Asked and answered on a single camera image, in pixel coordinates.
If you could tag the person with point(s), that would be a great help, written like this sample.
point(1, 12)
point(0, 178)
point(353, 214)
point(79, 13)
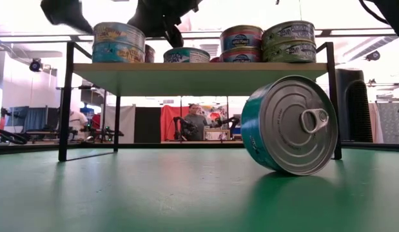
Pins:
point(196, 121)
point(78, 122)

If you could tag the black corrugated column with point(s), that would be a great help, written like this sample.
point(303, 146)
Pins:
point(354, 109)

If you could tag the gold lid blue label can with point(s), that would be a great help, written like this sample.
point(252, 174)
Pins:
point(241, 36)

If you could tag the grey patterned partition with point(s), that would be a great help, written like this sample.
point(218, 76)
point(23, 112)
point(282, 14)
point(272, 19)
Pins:
point(392, 120)

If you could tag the small wooden frame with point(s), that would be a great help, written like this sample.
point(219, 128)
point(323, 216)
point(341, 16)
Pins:
point(217, 129)

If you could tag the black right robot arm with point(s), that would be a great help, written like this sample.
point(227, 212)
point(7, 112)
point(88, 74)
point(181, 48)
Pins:
point(395, 13)

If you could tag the gold-rim can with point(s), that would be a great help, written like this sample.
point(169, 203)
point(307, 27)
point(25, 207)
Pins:
point(289, 32)

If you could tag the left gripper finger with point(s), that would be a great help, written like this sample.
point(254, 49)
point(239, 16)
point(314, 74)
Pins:
point(154, 25)
point(67, 13)

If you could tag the blue curtain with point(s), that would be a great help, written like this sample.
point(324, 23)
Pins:
point(35, 119)

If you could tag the silver lid tin can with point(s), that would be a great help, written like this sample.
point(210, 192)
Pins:
point(118, 33)
point(118, 53)
point(289, 125)

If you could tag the white lid tin can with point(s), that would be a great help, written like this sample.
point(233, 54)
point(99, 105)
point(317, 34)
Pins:
point(241, 55)

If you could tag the black background robot arm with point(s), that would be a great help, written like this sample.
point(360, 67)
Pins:
point(183, 127)
point(228, 121)

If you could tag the red cloth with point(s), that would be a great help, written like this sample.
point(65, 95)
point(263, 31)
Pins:
point(168, 119)

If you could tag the black curtain panel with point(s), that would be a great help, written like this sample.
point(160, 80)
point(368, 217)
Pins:
point(147, 124)

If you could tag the white curtain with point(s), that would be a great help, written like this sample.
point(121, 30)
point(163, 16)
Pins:
point(123, 119)

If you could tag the wooden shelf black metal legs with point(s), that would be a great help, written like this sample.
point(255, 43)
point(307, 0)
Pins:
point(199, 79)

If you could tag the silver lid blue label can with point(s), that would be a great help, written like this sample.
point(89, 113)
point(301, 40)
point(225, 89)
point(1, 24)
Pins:
point(186, 55)

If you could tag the painted banner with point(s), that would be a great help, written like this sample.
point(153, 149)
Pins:
point(217, 112)

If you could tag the background robot with lights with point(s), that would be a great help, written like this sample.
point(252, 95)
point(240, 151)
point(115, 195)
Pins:
point(99, 131)

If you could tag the green table mat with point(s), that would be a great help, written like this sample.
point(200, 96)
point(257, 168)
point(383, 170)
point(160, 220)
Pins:
point(154, 193)

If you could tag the black ceiling mounted camera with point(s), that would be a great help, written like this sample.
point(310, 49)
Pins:
point(373, 55)
point(35, 65)

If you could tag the gold lid green label can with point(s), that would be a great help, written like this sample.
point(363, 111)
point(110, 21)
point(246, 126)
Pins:
point(290, 51)

